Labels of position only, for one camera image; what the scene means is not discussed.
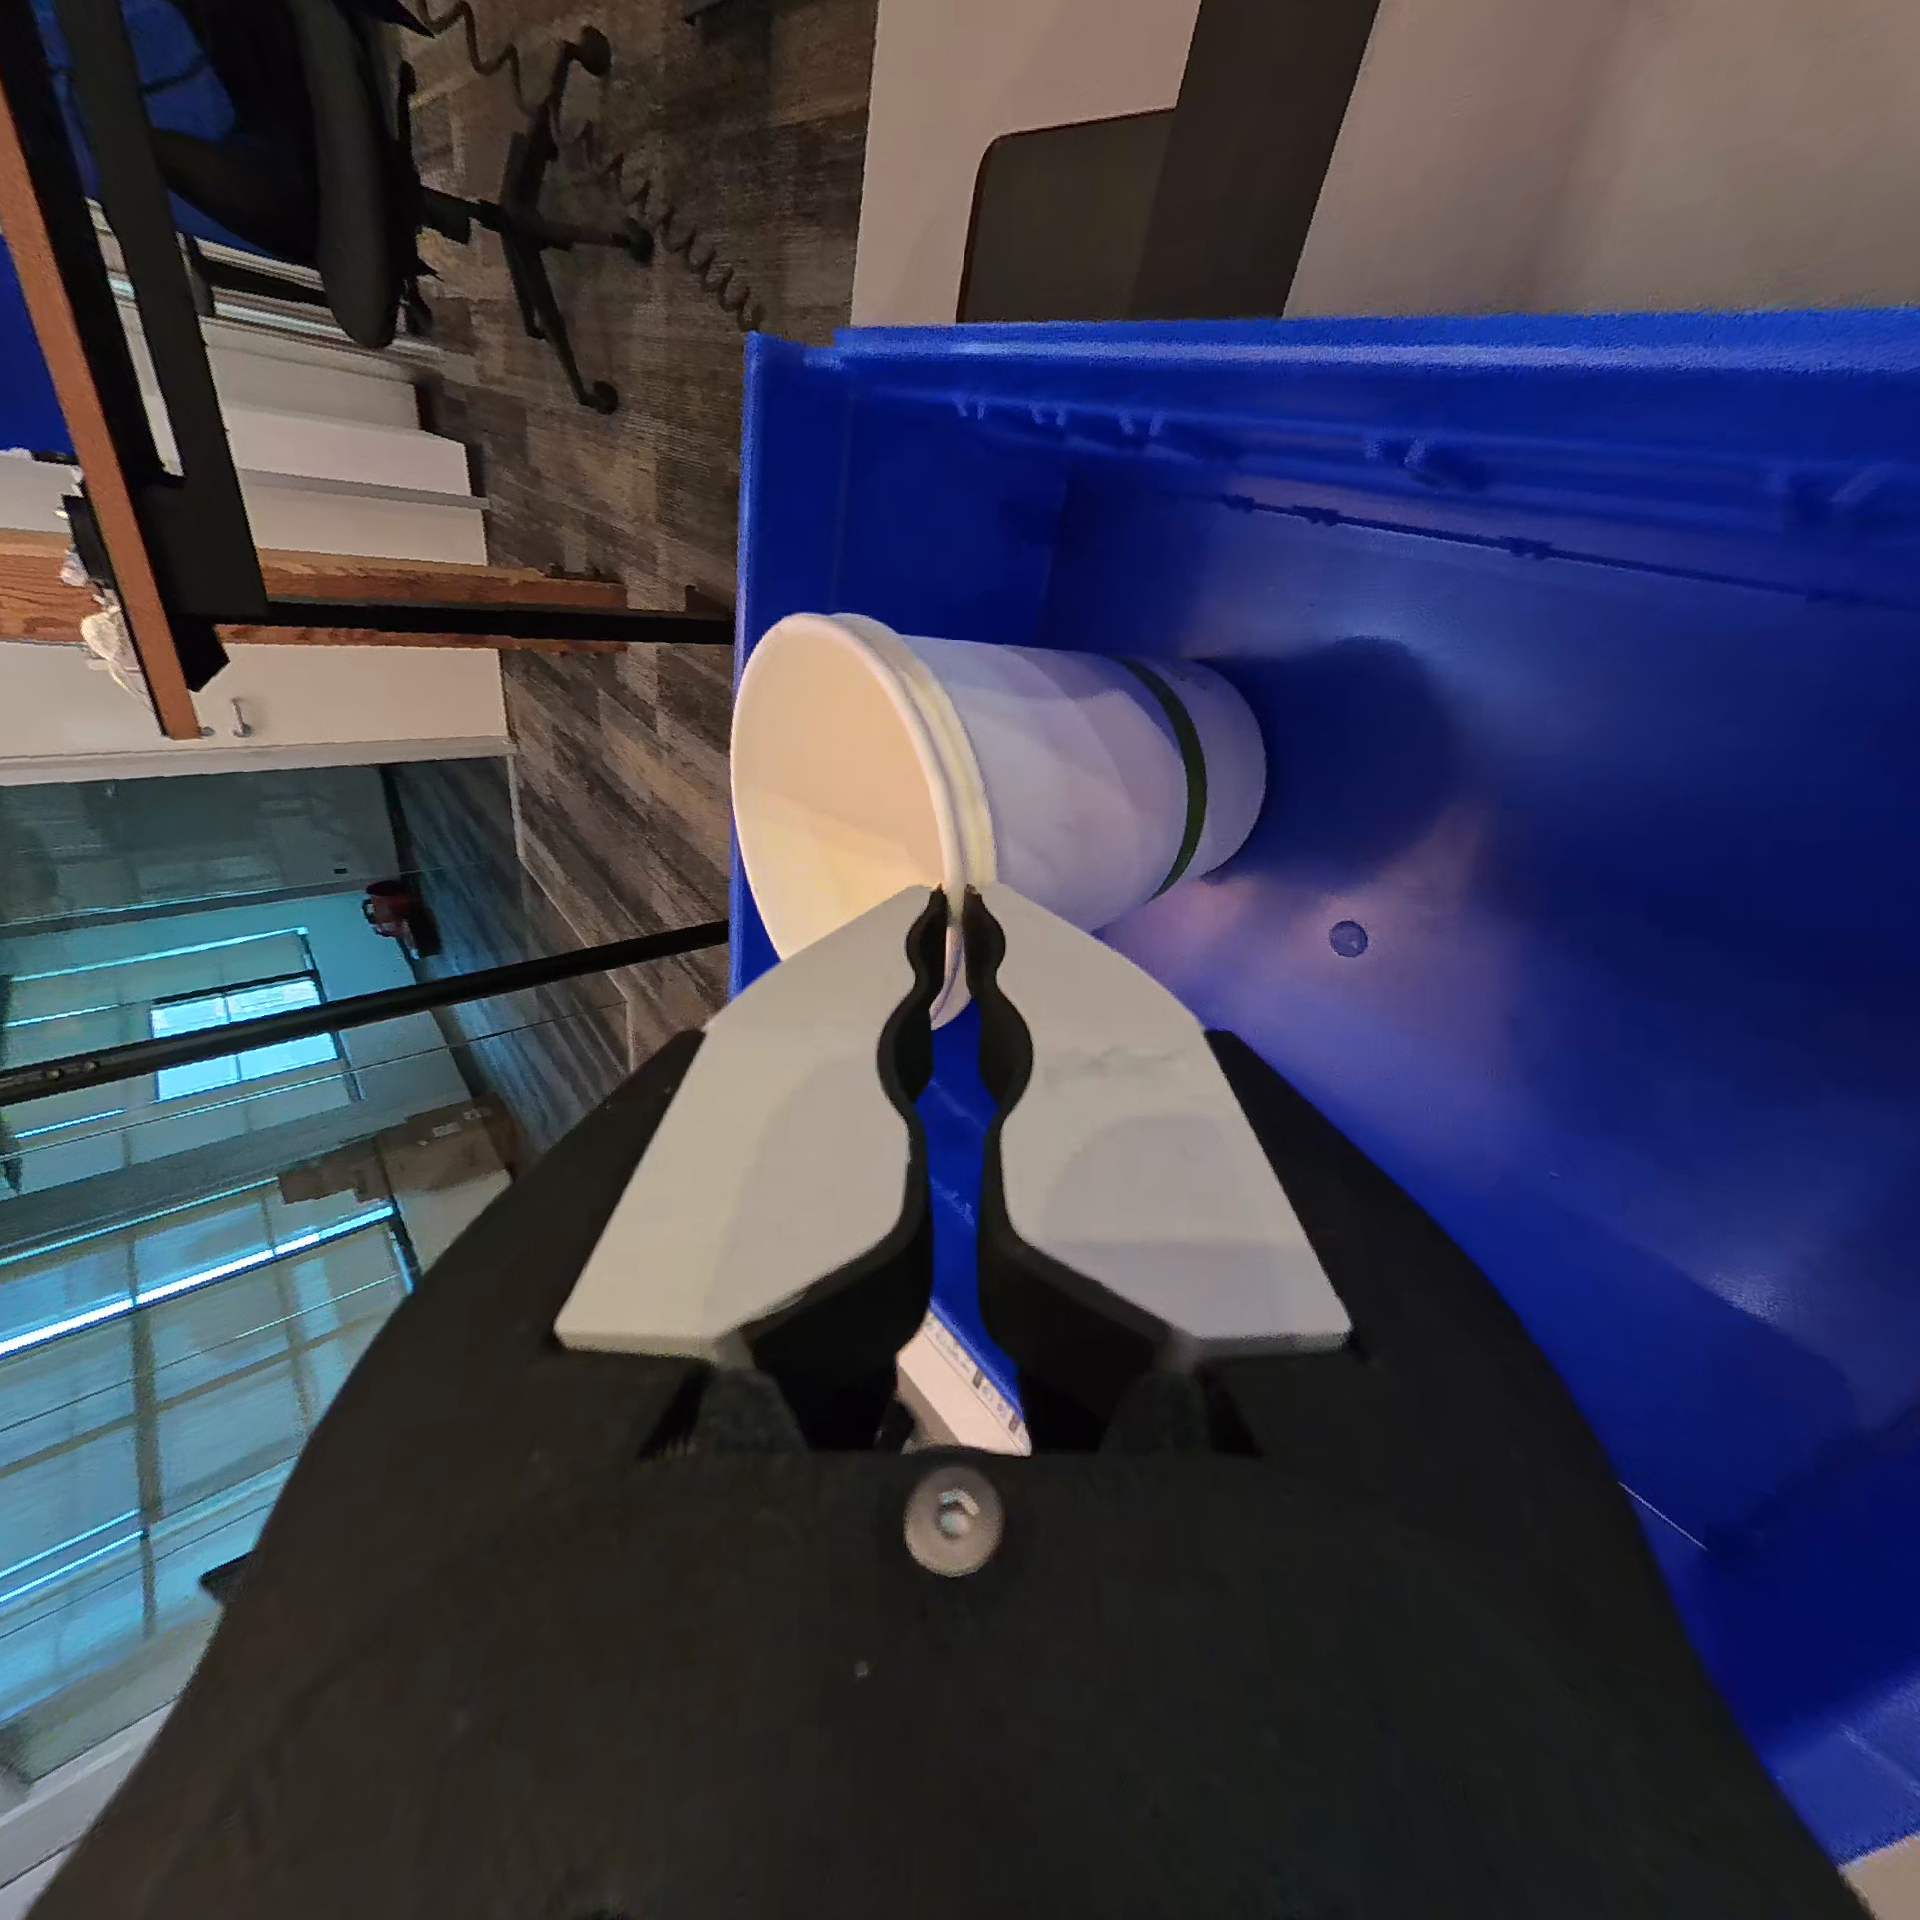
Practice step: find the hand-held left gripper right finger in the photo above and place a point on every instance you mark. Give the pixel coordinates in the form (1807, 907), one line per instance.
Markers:
(1155, 1186)

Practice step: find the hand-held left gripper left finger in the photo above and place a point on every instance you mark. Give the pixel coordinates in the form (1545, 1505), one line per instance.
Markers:
(750, 1172)

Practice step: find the blue plastic bin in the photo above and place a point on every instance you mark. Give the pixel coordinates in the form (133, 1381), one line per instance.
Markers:
(1499, 1050)

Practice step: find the stack of paper cups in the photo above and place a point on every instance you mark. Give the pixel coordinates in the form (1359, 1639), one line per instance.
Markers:
(1079, 764)

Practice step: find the brown-edged office desk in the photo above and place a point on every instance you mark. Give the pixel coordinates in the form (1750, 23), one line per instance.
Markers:
(187, 451)

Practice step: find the black pole stand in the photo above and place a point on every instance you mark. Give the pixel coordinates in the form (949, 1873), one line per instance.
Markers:
(376, 1013)

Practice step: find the black office chair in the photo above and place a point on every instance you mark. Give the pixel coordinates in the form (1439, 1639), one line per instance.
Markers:
(352, 181)

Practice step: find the small blue bin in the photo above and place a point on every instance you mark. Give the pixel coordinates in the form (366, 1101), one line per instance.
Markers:
(30, 346)

